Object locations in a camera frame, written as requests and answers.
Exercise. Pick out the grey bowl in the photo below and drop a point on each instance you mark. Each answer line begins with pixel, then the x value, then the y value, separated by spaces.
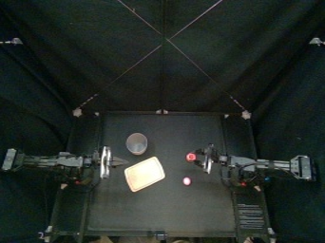
pixel 137 144

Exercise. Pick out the tan rectangular cutting board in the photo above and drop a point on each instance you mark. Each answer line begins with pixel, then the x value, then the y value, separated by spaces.
pixel 145 174

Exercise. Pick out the black slotted panel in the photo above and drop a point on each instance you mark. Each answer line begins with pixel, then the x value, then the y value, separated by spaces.
pixel 252 216

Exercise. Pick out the silver frame corner bracket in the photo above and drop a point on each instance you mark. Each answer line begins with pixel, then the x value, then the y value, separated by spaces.
pixel 316 41
pixel 245 114
pixel 14 41
pixel 78 112

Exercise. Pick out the pink round toy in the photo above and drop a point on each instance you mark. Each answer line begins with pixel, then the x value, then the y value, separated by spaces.
pixel 186 181

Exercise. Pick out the silver frame middle bracket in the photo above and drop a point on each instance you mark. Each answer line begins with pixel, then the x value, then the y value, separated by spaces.
pixel 162 111

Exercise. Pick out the red toy donut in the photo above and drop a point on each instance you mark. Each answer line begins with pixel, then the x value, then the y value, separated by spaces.
pixel 190 156

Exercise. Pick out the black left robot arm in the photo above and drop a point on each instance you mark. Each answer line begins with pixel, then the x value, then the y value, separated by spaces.
pixel 51 161

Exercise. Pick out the black table edge clamp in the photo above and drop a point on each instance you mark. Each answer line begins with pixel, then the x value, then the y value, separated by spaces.
pixel 159 235

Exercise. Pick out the black cloth backdrop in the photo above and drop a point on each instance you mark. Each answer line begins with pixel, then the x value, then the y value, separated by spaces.
pixel 63 69

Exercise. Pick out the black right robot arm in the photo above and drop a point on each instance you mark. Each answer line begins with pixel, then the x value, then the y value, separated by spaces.
pixel 270 165

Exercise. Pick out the silver table corner bracket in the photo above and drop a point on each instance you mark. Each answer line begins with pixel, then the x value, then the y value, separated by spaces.
pixel 270 234
pixel 46 232

